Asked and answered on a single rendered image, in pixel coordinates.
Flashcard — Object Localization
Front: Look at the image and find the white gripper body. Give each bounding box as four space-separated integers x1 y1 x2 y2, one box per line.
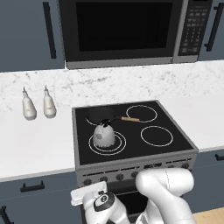
70 180 109 207

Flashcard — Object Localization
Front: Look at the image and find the white and black kettle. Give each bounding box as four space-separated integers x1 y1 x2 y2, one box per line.
92 118 116 148

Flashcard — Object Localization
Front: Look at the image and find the black and grey stove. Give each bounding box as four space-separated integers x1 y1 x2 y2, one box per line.
71 99 200 224

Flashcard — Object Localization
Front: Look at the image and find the blue-grey drawer front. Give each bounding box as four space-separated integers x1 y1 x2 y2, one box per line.
182 149 224 214
0 171 79 203

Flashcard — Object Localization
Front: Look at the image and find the blue-grey base cupboard door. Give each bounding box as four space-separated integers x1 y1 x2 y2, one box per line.
0 195 84 224

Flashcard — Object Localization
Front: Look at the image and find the white bottle with spout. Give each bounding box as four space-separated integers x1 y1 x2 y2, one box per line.
42 84 58 120
21 86 38 121

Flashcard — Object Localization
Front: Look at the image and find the black and silver microwave oven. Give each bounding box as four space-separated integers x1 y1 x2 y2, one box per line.
57 0 214 70

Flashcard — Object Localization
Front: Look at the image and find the black pan with wooden handle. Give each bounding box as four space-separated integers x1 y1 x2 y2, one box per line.
86 106 141 126

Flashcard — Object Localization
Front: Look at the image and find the black base cupboard handle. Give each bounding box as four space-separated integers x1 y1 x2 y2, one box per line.
0 205 14 224

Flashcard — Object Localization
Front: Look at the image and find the long black cupboard handle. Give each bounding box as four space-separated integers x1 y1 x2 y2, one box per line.
42 1 58 60
203 2 224 53

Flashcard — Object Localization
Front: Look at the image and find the blue-grey wall cupboard door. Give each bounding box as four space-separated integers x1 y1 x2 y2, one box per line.
198 0 224 62
0 0 66 74

